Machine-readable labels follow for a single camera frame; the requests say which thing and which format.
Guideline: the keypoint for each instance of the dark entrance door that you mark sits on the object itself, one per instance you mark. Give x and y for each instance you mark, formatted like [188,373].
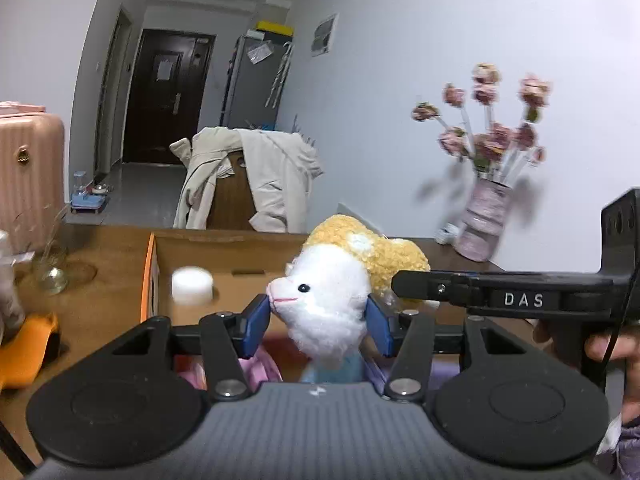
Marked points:
[160,120]

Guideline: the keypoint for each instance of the orange cardboard box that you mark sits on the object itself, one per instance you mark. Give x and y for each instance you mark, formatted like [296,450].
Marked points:
[240,255]

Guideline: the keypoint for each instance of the striped stick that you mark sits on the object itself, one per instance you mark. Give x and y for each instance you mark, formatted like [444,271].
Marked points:
[280,75]

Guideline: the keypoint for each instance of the person's right hand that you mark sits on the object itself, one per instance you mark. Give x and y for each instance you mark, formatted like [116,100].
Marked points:
[625,347]

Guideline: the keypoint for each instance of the side door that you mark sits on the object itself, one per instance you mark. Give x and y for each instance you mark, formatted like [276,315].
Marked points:
[112,100]

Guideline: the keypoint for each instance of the wooden chair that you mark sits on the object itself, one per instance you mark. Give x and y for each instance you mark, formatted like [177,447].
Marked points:
[230,200]

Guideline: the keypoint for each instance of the white paper on door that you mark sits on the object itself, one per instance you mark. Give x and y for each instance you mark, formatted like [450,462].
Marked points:
[165,68]

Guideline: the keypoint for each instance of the white labelled pack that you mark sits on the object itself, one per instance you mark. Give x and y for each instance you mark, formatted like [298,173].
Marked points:
[9,285]

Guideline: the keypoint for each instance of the pink flower bouquet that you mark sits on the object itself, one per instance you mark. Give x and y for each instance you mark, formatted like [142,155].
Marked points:
[492,140]

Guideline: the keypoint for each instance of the clear glass vase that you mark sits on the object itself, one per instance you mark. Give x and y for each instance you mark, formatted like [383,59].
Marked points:
[50,280]

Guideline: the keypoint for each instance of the white roll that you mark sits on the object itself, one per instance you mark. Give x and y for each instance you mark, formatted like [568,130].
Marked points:
[192,285]

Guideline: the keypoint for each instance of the pink flower vase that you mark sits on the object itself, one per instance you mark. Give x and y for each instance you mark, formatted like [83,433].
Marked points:
[482,225]

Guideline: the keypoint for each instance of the papers on refrigerator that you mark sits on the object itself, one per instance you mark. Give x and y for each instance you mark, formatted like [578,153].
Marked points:
[260,53]

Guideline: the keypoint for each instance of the yellow box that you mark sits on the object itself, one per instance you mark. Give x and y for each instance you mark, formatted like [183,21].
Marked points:
[274,28]

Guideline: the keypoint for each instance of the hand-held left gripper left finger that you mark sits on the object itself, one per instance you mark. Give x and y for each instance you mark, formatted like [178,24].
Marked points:
[257,322]

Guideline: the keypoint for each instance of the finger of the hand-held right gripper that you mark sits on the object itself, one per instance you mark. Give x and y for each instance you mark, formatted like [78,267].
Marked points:
[420,282]

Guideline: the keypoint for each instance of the pet feeder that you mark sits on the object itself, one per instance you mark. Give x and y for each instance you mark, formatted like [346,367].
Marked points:
[89,200]

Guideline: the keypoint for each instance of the white yellow plush sheep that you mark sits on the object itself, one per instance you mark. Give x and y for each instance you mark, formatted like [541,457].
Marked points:
[325,300]

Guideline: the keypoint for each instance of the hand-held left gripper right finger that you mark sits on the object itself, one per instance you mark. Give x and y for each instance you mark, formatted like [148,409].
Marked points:
[377,327]

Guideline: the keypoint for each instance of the light blue cloth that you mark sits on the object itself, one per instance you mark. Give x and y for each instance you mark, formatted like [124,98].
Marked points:
[332,370]

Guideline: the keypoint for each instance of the wall electric panel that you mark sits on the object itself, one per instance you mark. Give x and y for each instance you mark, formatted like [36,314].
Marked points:
[324,35]

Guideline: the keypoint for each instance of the grey refrigerator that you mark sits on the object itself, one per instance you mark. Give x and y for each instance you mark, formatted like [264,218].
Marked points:
[250,95]

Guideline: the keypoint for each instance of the pink suitcase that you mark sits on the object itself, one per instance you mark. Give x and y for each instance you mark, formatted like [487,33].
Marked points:
[30,170]

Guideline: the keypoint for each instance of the beige jacket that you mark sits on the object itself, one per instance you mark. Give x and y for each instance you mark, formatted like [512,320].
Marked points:
[280,175]

